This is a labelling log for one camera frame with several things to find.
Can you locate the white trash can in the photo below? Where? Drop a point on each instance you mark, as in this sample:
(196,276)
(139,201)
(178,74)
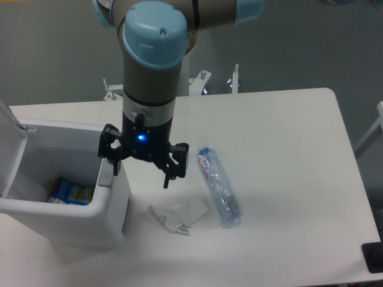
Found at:
(34,154)

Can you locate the blue yellow package in bin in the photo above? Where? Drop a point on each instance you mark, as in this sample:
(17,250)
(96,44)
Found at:
(64,191)

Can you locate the crushed clear plastic bottle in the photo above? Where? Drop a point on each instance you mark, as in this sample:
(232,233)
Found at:
(219,186)

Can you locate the black clamp at table edge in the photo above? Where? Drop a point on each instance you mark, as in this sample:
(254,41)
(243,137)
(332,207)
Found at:
(372,253)

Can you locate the white frame at right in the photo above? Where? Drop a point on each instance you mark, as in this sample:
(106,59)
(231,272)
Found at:
(370,135)

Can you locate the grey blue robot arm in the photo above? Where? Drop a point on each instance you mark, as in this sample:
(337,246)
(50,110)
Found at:
(154,38)

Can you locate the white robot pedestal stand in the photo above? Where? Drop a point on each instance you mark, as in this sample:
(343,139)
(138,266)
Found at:
(197,86)

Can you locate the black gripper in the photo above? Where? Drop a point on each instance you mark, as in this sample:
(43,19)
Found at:
(150,144)

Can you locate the crumpled white paper wrapper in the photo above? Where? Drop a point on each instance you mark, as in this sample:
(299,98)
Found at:
(178,213)

